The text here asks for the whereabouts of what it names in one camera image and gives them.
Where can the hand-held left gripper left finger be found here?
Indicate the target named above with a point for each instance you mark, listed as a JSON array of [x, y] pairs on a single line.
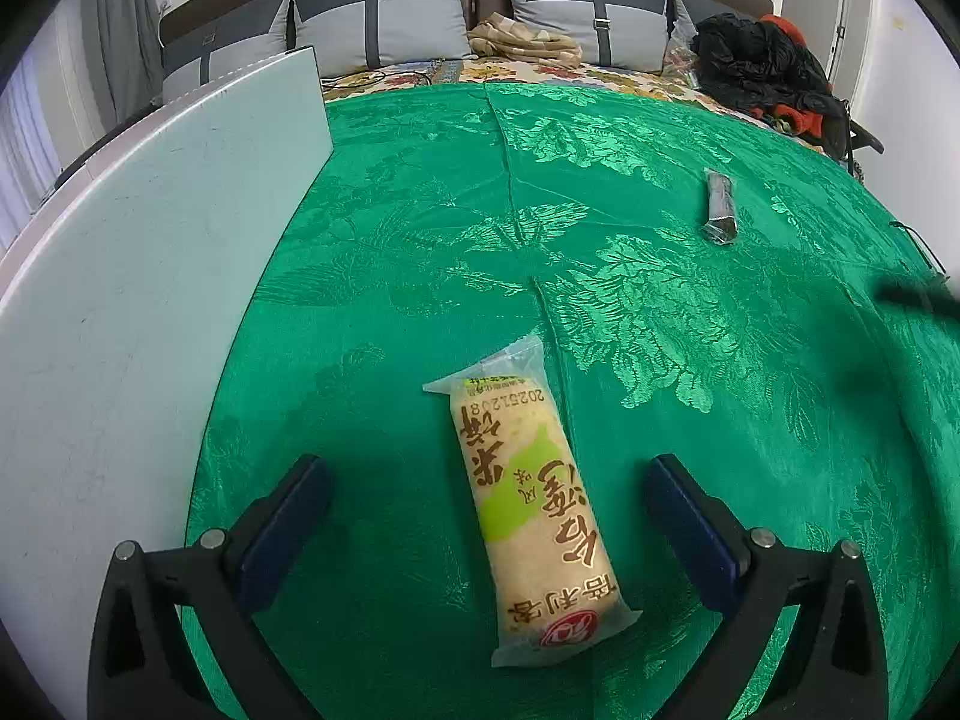
[[289, 525]]

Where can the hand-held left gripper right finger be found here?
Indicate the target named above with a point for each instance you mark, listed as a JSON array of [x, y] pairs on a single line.
[[690, 532]]

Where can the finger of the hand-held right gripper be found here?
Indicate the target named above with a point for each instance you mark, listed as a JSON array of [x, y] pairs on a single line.
[[915, 296]]

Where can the pale rice cracker packet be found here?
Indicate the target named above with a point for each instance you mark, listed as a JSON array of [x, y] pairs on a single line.
[[532, 510]]

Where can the long black snack packet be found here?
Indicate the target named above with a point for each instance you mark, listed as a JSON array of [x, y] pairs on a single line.
[[720, 202]]

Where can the white cardboard box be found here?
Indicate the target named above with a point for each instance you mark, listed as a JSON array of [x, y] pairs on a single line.
[[150, 277]]

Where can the green patterned tablecloth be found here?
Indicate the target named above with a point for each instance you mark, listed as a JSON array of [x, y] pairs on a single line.
[[675, 390]]

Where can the black folding chair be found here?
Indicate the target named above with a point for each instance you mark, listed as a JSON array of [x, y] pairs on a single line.
[[855, 139]]

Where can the black jacket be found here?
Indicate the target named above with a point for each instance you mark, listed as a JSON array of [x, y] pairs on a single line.
[[750, 60]]

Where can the orange garment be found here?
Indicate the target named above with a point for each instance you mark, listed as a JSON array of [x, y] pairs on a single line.
[[780, 24]]

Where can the clear plastic bag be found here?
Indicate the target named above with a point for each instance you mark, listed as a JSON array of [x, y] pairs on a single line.
[[679, 56]]

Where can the floral bedsheet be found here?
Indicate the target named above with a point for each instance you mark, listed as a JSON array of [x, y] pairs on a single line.
[[525, 75]]

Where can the white sheer curtain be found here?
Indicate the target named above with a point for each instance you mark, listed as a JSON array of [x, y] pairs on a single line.
[[30, 150]]

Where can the beige folded cloth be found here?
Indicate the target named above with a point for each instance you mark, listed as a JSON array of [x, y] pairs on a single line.
[[525, 41]]

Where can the grey curtain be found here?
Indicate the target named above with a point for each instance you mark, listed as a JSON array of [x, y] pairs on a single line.
[[127, 30]]

